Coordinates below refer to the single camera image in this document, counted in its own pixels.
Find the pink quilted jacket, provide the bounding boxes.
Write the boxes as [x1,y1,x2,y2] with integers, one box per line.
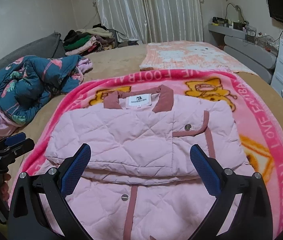
[9,84,279,240]

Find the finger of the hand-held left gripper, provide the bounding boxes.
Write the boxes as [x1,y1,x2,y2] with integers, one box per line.
[4,132,27,147]
[7,141,35,158]

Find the white striped curtains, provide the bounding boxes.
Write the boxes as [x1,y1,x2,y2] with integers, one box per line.
[94,0,204,47]

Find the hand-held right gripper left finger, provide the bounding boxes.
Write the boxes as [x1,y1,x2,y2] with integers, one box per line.
[8,143,92,240]

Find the bed with tan sheet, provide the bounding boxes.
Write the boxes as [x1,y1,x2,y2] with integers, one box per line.
[0,41,283,205]

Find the gooseneck lamp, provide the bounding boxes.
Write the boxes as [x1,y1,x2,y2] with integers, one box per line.
[226,3,245,24]

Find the teal floral duvet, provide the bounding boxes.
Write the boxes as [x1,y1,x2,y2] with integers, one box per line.
[0,54,93,143]

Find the grey pillow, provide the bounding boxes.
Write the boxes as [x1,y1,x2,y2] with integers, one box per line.
[0,31,66,80]

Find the grey wall shelf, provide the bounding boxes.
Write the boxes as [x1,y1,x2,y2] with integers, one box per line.
[208,22,278,69]

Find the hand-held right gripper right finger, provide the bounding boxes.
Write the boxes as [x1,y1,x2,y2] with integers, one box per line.
[190,144,279,240]

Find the pink and white blanket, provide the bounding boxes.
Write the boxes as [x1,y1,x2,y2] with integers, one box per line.
[140,40,258,75]

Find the pile of folded clothes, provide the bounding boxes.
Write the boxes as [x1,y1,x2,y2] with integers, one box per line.
[63,24,118,56]

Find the pink printed blanket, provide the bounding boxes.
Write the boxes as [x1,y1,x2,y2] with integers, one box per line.
[8,69,283,240]

